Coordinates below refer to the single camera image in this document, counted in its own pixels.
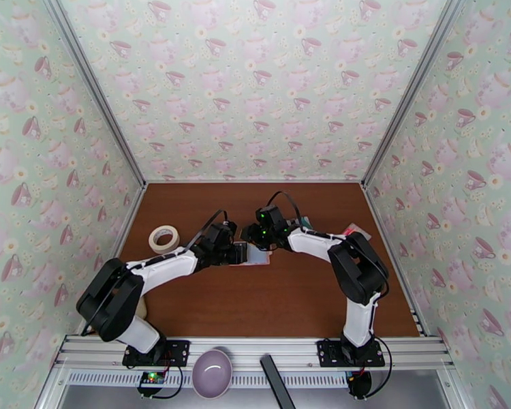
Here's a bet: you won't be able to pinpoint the perforated metal strip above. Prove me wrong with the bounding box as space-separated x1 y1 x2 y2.
65 371 354 389

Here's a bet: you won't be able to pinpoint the aluminium frame post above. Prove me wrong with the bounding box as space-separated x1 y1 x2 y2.
360 0 471 190
40 0 148 187

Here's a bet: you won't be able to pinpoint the aluminium front frame rail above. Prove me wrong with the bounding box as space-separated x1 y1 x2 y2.
52 334 454 370

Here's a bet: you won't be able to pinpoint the green circuit board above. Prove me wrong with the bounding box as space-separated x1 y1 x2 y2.
138 370 167 389

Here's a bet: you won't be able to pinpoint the black round controller mount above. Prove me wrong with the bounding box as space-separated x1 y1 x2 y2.
347 370 373 399

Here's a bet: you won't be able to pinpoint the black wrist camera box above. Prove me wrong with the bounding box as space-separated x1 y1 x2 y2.
207 222 237 243
257 205 284 228

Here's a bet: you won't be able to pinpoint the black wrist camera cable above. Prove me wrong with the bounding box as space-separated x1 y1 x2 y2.
186 209 231 249
266 190 304 222

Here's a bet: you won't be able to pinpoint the white masking tape roll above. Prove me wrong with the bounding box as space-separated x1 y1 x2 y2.
148 225 181 254

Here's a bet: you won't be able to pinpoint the black flat bar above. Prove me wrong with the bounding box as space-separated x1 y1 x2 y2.
260 354 297 409

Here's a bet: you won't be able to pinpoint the aluminium back rail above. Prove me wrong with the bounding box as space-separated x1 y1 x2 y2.
144 179 364 185

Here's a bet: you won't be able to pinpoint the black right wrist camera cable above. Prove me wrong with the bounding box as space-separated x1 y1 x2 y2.
266 190 304 222

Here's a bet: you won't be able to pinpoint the purple bowl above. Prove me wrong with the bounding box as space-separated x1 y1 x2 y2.
191 348 234 399

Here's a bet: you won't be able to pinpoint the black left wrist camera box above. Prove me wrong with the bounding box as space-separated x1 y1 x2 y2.
207 222 237 243

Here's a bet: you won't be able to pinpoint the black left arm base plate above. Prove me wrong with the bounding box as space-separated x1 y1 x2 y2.
122 339 191 368

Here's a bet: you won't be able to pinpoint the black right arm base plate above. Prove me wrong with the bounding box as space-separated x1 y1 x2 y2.
316 338 386 368

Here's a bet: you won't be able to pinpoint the black left wrist camera cable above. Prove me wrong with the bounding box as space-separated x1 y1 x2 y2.
186 209 231 249

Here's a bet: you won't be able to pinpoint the pink card holder clear sleeves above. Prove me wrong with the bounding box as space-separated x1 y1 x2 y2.
234 241 272 267

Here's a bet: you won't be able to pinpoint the colourful sticky notes pack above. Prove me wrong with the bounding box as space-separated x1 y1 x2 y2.
341 223 372 241

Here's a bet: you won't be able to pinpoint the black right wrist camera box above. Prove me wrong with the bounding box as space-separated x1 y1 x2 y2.
257 205 284 228

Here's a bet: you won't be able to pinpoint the black base cable loop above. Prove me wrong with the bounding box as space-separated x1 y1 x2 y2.
366 338 394 398
159 363 184 399

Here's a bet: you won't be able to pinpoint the aluminium side rail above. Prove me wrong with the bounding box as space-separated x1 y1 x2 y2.
110 185 149 264
362 183 429 337

